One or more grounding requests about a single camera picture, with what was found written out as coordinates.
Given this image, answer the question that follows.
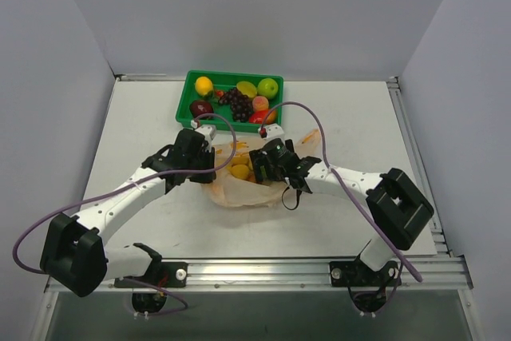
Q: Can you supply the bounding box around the yellow banana piece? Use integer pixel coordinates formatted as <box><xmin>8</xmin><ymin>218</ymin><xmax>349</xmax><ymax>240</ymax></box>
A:
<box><xmin>230</xmin><ymin>156</ymin><xmax>250</xmax><ymax>166</ymax></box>

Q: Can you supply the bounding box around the yellow starfruit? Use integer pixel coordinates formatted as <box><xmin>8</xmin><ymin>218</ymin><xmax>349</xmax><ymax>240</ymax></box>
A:
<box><xmin>236</xmin><ymin>81</ymin><xmax>258</xmax><ymax>99</ymax></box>

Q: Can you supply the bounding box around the orange translucent plastic bag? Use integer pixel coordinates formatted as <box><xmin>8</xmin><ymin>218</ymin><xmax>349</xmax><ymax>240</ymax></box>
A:
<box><xmin>202</xmin><ymin>129</ymin><xmax>321</xmax><ymax>208</ymax></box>

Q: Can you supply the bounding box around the purple grape bunch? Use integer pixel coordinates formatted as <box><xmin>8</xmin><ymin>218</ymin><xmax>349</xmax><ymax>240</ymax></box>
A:
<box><xmin>218</xmin><ymin>88</ymin><xmax>253</xmax><ymax>123</ymax></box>

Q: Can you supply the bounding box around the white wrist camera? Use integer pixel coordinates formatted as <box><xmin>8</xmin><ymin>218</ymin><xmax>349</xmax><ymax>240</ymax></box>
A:
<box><xmin>191</xmin><ymin>120</ymin><xmax>216</xmax><ymax>144</ymax></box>
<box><xmin>258</xmin><ymin>124</ymin><xmax>285</xmax><ymax>141</ymax></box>

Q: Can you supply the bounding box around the aluminium front rail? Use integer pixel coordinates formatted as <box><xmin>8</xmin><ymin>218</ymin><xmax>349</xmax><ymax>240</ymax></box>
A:
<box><xmin>46</xmin><ymin>255</ymin><xmax>474</xmax><ymax>292</ymax></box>

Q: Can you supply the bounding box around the pink peach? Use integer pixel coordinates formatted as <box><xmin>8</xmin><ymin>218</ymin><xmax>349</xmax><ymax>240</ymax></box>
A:
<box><xmin>252</xmin><ymin>96</ymin><xmax>270</xmax><ymax>112</ymax></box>

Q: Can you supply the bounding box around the dark red apple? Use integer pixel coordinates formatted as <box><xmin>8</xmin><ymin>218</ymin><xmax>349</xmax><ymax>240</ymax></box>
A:
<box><xmin>189</xmin><ymin>100</ymin><xmax>214</xmax><ymax>120</ymax></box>

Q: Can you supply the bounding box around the yellow lemon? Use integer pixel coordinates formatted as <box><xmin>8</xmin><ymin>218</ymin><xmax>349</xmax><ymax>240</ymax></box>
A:
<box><xmin>195</xmin><ymin>76</ymin><xmax>214</xmax><ymax>97</ymax></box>

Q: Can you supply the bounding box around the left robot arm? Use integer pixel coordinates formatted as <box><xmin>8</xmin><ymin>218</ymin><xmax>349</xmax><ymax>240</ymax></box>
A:
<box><xmin>40</xmin><ymin>125</ymin><xmax>216</xmax><ymax>297</ymax></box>

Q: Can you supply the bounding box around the orange fruit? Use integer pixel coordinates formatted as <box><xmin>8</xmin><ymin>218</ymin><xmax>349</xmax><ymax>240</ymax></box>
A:
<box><xmin>230</xmin><ymin>165</ymin><xmax>251</xmax><ymax>180</ymax></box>

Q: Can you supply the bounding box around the red yellow mango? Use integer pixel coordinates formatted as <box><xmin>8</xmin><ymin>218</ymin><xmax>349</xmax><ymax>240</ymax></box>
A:
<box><xmin>248</xmin><ymin>109</ymin><xmax>278</xmax><ymax>125</ymax></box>

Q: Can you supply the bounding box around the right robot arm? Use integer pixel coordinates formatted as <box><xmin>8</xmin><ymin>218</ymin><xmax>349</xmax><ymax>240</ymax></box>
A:
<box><xmin>249</xmin><ymin>138</ymin><xmax>434</xmax><ymax>284</ymax></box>

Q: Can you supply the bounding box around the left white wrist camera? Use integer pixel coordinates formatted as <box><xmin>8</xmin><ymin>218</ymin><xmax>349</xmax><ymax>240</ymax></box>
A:
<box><xmin>191</xmin><ymin>120</ymin><xmax>216</xmax><ymax>144</ymax></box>

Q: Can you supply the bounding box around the green plastic tray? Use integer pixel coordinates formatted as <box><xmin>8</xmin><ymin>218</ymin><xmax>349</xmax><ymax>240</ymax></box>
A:
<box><xmin>176</xmin><ymin>69</ymin><xmax>283</xmax><ymax>133</ymax></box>

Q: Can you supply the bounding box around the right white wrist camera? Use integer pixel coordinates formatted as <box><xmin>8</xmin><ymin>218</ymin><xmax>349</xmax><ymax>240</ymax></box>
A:
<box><xmin>258</xmin><ymin>124</ymin><xmax>285</xmax><ymax>141</ymax></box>

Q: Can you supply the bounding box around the green apple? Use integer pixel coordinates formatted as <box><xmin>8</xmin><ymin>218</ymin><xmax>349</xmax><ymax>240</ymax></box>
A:
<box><xmin>256</xmin><ymin>77</ymin><xmax>279</xmax><ymax>100</ymax></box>

